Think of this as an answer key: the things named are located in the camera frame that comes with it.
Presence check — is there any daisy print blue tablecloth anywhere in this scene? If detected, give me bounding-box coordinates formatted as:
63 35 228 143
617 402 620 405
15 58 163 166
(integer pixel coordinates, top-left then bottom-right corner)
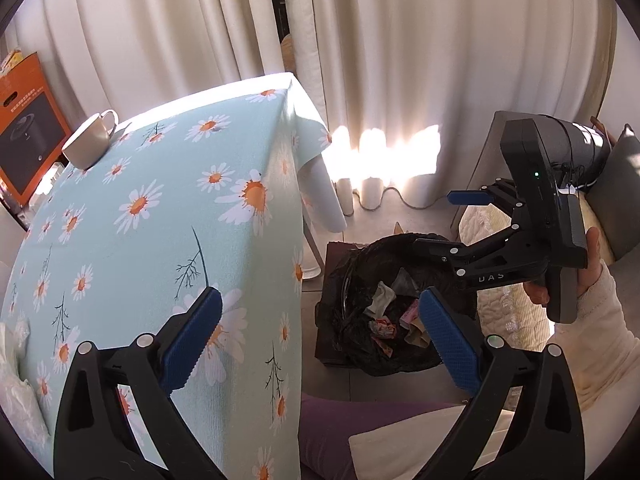
0 72 348 480

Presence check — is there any person's right hand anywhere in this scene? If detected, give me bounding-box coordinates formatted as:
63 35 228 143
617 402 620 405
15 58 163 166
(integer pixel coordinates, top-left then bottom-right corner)
524 226 603 307

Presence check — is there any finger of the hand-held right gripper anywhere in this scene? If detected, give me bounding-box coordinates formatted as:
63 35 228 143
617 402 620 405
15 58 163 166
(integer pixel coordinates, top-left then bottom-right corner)
447 177 526 221
413 227 524 278

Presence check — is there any translucent plastic cup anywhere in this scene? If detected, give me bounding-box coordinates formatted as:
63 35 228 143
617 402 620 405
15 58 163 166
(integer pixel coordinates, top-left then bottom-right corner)
390 267 419 296

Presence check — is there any white table leg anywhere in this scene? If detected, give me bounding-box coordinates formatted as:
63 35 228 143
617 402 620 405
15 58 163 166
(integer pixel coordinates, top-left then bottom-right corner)
299 220 325 281

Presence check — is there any grey cushion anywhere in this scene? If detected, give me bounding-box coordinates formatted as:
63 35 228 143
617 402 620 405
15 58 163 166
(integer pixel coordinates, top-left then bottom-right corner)
585 124 640 261

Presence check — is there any crumpled white plastic bag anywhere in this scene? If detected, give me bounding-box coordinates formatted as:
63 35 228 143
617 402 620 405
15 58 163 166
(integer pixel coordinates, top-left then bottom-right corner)
0 322 51 453

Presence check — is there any white cup with handle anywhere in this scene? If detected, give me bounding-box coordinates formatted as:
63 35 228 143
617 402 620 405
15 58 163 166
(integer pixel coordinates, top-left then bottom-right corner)
61 109 119 171

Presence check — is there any orange cardboard appliance box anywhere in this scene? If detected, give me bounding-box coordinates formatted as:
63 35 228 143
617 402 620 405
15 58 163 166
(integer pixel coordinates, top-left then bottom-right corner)
0 52 73 206

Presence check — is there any person's purple trouser leg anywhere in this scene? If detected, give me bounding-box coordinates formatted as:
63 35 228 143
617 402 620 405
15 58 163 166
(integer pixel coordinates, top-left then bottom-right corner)
297 392 471 480

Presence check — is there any pink snack wrapper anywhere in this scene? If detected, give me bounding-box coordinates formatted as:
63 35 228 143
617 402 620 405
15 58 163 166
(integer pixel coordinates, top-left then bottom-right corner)
400 300 422 331

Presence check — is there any person's right forearm cream sleeve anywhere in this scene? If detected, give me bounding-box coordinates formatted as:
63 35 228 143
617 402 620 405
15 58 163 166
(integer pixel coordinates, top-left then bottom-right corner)
545 260 640 411

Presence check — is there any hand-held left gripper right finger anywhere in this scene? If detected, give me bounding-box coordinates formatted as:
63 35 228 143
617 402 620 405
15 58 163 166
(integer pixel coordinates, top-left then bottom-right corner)
415 286 586 480

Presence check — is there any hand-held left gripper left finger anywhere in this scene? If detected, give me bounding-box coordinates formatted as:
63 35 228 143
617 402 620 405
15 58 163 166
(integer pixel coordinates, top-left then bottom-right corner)
52 286 226 480

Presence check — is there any cream cloth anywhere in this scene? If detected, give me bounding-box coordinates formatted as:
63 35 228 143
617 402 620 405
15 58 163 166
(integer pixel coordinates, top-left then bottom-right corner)
347 402 476 480

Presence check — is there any trash bin with black bag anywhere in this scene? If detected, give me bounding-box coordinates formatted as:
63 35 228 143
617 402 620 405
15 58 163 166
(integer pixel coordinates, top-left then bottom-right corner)
325 232 481 376

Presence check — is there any stack of small cartons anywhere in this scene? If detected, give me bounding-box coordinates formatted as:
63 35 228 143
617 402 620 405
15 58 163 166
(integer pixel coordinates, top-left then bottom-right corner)
0 49 25 78

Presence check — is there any cream curtain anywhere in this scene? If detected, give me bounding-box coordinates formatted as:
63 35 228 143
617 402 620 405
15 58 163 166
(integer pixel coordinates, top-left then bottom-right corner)
5 0 273 128
277 0 618 216

